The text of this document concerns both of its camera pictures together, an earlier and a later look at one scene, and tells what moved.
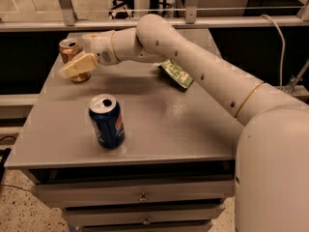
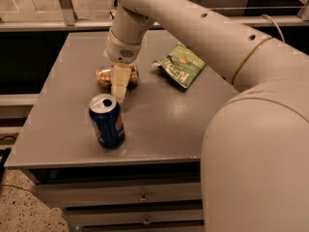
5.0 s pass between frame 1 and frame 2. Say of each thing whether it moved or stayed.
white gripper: moved
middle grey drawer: stayed
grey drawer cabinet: stayed
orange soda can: moved
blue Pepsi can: stayed
